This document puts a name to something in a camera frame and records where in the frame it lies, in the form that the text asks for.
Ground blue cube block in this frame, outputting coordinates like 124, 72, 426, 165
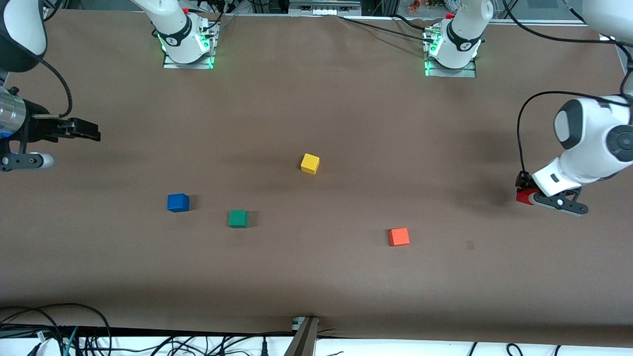
167, 193, 190, 213

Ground short black base cable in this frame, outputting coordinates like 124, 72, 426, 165
391, 14, 433, 31

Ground looped black floor cable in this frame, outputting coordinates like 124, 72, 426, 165
0, 303, 112, 356

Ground teal floor cable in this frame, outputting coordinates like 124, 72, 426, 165
62, 326, 81, 356

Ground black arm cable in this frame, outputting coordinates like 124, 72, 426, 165
502, 0, 633, 175
36, 56, 74, 120

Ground tangled black floor cables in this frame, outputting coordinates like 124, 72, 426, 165
82, 335, 277, 356

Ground black table edge rail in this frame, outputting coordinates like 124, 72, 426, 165
0, 324, 297, 340

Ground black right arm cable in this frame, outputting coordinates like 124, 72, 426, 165
36, 56, 74, 120

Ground long black base cable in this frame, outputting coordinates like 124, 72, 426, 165
339, 16, 436, 45

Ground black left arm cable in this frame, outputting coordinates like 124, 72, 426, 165
502, 0, 633, 175

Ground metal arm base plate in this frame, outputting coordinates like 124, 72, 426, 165
424, 30, 478, 79
162, 22, 219, 70

